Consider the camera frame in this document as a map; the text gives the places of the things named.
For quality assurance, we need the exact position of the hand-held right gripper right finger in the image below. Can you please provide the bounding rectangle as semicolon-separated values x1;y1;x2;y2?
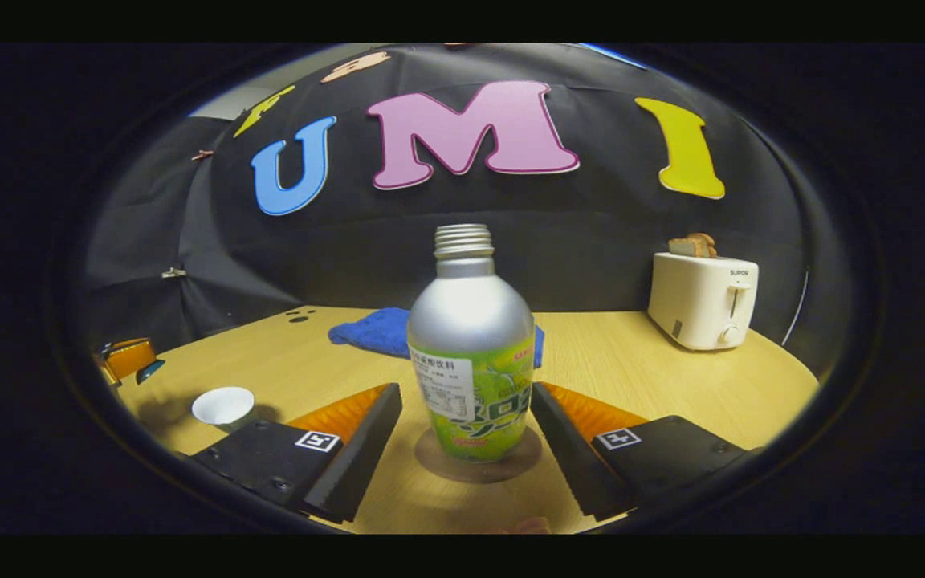
530;381;756;521

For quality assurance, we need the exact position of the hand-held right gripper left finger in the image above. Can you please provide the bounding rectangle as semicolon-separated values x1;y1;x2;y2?
189;383;404;524

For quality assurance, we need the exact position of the round cork coaster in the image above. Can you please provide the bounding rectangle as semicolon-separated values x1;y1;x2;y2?
414;425;544;484

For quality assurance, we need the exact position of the teal teacup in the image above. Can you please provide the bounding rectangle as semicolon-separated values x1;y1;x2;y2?
191;386;256;430

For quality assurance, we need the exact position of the silver green water bottle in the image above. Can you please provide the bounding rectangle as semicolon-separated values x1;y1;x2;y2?
406;224;536;464

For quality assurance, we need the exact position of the blue towel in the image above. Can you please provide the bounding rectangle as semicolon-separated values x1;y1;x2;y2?
328;307;546;368

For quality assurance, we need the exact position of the white toaster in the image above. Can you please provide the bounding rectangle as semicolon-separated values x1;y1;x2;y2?
647;252;760;352

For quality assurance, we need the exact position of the black backdrop cloth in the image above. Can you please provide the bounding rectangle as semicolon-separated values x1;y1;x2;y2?
81;44;841;354

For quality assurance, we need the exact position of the toast slice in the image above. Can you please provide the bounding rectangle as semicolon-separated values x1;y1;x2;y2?
668;233;719;258

